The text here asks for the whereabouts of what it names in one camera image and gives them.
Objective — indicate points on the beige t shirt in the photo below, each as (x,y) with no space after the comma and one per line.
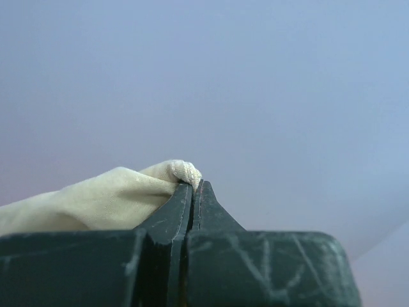
(119,199)

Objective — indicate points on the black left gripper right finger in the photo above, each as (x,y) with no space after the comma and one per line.
(231,266)

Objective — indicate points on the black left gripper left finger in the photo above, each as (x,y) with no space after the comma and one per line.
(139,267)

